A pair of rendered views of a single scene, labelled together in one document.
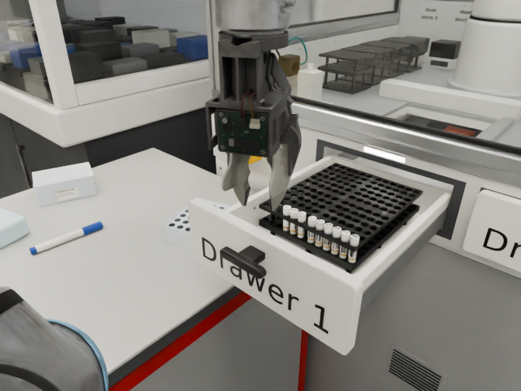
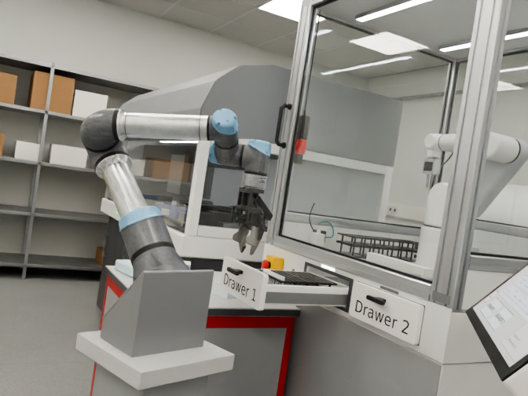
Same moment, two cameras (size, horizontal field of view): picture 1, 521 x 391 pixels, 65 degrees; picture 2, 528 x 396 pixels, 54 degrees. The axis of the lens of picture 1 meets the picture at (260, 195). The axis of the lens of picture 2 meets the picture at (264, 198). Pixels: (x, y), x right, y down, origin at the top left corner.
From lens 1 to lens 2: 1.26 m
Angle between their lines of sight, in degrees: 33
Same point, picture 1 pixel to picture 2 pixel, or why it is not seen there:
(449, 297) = (346, 350)
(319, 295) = (254, 284)
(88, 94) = (203, 231)
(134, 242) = not seen: hidden behind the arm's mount
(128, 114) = (221, 250)
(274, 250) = (246, 268)
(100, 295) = not seen: hidden behind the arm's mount
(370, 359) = not seen: outside the picture
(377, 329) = (317, 386)
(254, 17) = (251, 182)
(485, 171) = (358, 272)
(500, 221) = (360, 295)
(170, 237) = (215, 290)
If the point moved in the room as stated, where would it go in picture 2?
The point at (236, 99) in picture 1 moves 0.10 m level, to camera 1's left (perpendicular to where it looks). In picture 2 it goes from (240, 204) to (211, 199)
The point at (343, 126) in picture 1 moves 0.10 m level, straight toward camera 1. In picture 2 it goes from (315, 254) to (303, 255)
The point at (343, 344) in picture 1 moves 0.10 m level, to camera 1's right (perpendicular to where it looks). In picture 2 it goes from (258, 304) to (290, 311)
